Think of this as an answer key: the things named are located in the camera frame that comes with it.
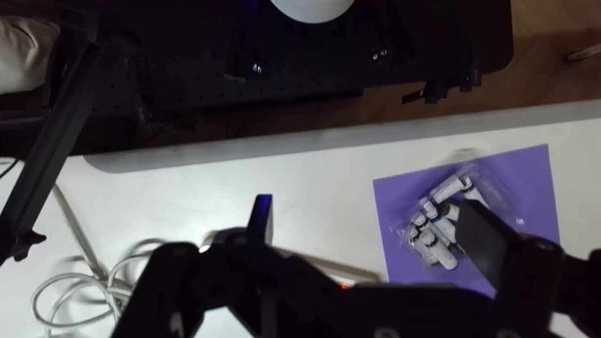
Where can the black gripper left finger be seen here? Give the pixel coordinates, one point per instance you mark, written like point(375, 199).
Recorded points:
point(189, 287)

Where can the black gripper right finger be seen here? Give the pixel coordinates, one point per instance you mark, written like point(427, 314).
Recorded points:
point(533, 274)

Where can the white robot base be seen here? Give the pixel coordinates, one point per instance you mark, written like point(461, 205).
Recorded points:
point(311, 9)

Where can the white cylindrical battery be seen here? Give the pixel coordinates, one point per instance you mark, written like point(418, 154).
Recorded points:
point(452, 186)
point(433, 238)
point(444, 257)
point(424, 210)
point(412, 235)

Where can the clear plastic clamshell container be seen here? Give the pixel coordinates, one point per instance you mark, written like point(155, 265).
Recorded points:
point(495, 180)

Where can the purple rectangular mat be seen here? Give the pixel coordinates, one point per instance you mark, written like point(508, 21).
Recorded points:
point(401, 199)

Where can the black tripod leg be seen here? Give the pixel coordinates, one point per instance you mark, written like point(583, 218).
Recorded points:
point(54, 143)

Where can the white cloth bundle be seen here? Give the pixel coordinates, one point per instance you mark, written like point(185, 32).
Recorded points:
point(22, 56)

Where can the black clamp bracket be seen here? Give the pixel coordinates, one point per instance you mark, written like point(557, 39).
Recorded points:
point(442, 85)

